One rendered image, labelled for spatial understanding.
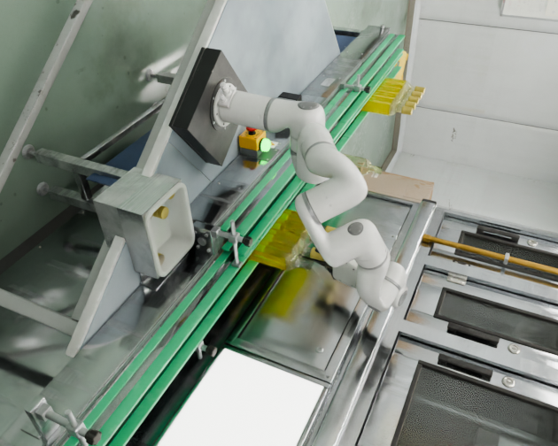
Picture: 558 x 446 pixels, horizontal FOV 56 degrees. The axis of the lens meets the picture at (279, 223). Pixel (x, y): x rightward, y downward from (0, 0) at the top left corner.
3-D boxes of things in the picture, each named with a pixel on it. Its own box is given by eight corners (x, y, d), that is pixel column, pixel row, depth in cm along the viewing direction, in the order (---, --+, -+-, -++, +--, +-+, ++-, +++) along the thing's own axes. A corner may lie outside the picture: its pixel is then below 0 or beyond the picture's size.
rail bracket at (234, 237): (214, 261, 158) (251, 273, 153) (207, 218, 147) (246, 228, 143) (219, 255, 160) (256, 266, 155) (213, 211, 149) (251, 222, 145)
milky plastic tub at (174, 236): (135, 272, 145) (161, 281, 142) (117, 207, 131) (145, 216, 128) (172, 234, 157) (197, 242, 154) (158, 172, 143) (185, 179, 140)
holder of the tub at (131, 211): (138, 285, 149) (161, 293, 146) (116, 207, 131) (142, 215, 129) (173, 248, 161) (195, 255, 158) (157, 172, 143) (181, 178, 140)
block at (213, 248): (193, 250, 159) (213, 257, 157) (189, 226, 153) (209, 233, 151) (199, 243, 162) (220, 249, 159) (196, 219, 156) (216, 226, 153)
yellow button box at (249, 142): (238, 153, 184) (257, 157, 181) (236, 134, 179) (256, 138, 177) (248, 143, 189) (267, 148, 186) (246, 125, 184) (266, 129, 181)
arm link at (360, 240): (369, 211, 139) (318, 235, 142) (343, 163, 123) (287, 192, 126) (392, 259, 129) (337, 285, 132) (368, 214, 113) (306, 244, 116)
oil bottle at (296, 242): (242, 244, 174) (301, 262, 167) (241, 231, 171) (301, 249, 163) (250, 234, 178) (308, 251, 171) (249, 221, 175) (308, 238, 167)
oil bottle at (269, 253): (233, 255, 170) (293, 274, 163) (232, 242, 167) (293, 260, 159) (242, 245, 174) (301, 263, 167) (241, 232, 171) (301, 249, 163)
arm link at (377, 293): (366, 234, 136) (386, 270, 152) (338, 274, 133) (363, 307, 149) (393, 245, 131) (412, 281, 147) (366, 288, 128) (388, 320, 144)
